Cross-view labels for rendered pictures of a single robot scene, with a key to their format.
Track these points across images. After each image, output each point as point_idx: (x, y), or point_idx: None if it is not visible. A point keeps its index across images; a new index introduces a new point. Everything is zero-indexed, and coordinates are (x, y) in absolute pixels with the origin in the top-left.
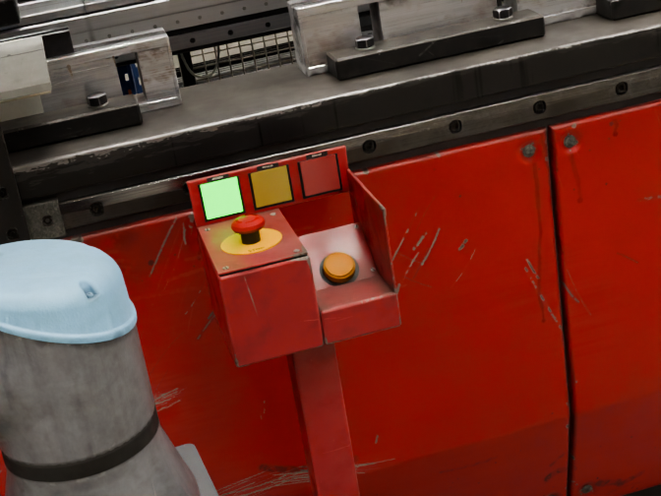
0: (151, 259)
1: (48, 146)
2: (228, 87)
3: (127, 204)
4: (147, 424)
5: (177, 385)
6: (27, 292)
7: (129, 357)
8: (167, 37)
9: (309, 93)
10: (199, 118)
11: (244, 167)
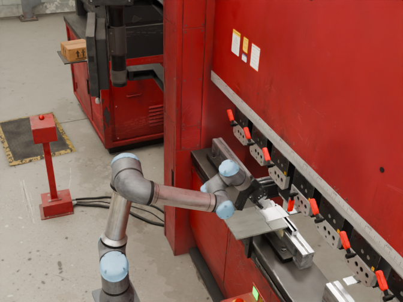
0: (262, 287)
1: (268, 245)
2: (315, 279)
3: (263, 272)
4: (110, 293)
5: None
6: (102, 263)
7: (109, 284)
8: (302, 254)
9: (302, 301)
10: (284, 276)
11: (280, 295)
